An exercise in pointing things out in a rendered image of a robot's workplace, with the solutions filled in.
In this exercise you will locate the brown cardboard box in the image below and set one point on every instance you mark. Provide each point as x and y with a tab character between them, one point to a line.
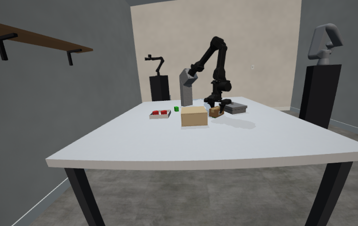
215	112

